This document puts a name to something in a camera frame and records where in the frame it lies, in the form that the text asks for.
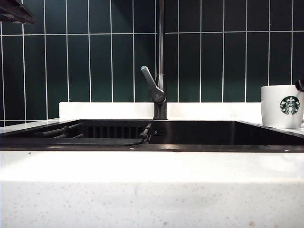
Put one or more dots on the black kitchen sink basin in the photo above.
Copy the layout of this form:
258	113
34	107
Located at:
213	135

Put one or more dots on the black barred drain rack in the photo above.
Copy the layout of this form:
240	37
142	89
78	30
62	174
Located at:
71	127

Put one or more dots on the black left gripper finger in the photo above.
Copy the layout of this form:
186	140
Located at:
14	8
19	19

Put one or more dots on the white stone backsplash ledge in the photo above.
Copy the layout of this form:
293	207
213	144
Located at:
107	110

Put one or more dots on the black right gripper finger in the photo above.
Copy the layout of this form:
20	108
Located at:
300	86

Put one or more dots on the white Starbucks logo mug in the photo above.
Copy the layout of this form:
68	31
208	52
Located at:
273	107

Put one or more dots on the grey metal faucet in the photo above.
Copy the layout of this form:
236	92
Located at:
162	47

